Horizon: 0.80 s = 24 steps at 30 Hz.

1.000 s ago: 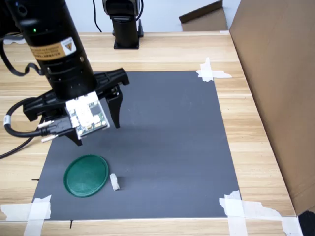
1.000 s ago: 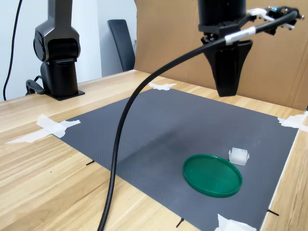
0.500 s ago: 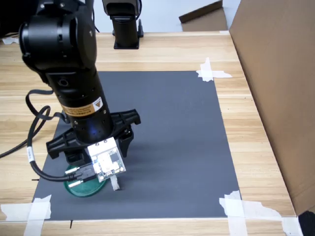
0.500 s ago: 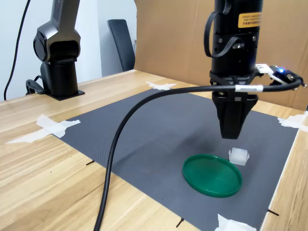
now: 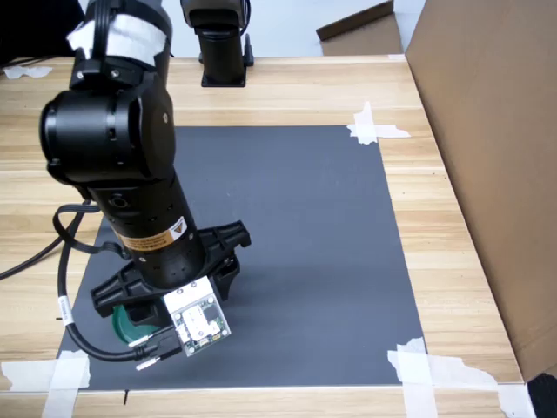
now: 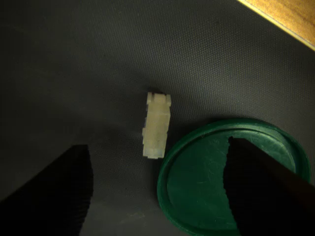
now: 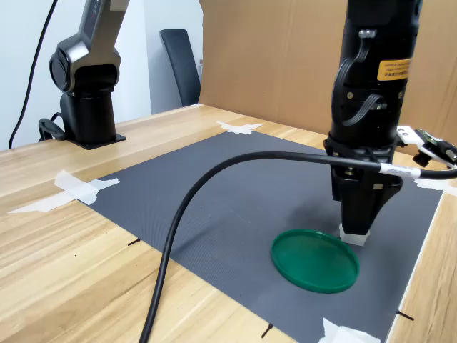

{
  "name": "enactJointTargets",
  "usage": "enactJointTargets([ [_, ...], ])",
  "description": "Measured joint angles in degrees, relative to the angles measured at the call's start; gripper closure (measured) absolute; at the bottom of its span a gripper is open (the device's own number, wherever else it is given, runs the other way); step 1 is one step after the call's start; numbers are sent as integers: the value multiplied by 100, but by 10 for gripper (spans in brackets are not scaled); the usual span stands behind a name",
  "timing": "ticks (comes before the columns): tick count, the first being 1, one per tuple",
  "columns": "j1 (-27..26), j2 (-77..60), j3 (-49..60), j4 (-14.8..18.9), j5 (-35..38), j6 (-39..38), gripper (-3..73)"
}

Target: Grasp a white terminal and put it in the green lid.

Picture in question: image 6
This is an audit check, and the small white plastic terminal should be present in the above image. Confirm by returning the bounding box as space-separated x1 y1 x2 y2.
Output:
141 91 172 160

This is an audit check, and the round green lid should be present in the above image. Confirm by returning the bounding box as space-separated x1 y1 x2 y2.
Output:
156 118 312 236

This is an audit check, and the dark grey mat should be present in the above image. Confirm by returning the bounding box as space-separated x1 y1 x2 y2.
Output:
0 0 315 236

